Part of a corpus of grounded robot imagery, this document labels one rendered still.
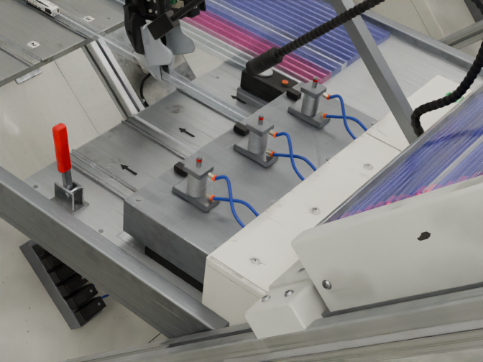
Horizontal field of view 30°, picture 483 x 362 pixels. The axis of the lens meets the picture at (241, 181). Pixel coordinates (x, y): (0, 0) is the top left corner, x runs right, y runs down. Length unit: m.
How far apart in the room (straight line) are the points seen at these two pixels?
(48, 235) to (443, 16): 1.54
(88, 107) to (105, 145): 1.20
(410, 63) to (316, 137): 0.34
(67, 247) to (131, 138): 0.20
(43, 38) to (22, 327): 0.45
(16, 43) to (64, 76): 1.00
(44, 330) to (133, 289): 0.50
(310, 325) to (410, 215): 0.16
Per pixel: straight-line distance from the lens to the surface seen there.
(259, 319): 0.81
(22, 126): 2.26
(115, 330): 1.55
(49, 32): 1.39
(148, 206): 0.99
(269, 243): 0.93
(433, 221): 0.67
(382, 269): 0.72
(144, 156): 1.15
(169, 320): 0.98
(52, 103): 2.32
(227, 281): 0.91
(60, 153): 1.04
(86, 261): 1.04
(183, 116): 1.23
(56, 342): 1.49
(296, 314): 0.77
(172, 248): 0.98
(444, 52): 1.45
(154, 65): 1.27
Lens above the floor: 1.96
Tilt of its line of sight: 49 degrees down
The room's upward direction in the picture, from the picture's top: 68 degrees clockwise
